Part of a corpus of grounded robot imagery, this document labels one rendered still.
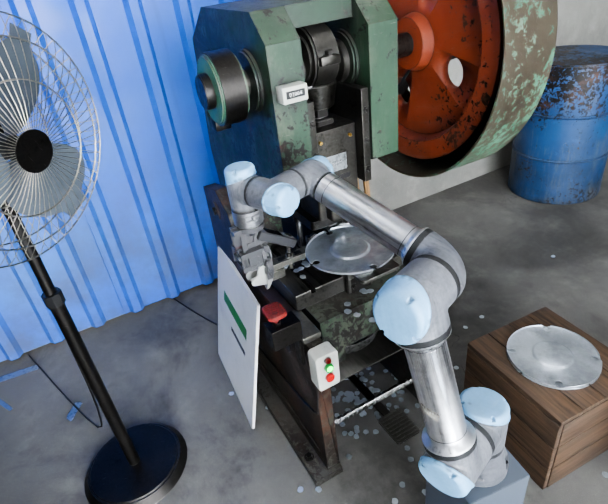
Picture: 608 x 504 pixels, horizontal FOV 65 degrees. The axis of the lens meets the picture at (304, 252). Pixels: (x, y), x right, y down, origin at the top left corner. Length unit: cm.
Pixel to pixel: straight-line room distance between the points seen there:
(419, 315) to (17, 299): 219
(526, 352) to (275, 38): 130
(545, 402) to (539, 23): 108
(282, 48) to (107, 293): 186
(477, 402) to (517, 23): 89
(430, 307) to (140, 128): 187
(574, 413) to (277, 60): 132
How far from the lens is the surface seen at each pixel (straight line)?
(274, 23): 128
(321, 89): 140
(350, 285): 156
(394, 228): 104
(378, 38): 140
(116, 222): 260
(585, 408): 175
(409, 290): 89
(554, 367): 182
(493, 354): 183
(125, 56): 242
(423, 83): 165
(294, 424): 202
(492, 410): 123
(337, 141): 144
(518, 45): 134
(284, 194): 104
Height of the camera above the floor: 162
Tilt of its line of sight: 32 degrees down
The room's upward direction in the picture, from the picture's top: 8 degrees counter-clockwise
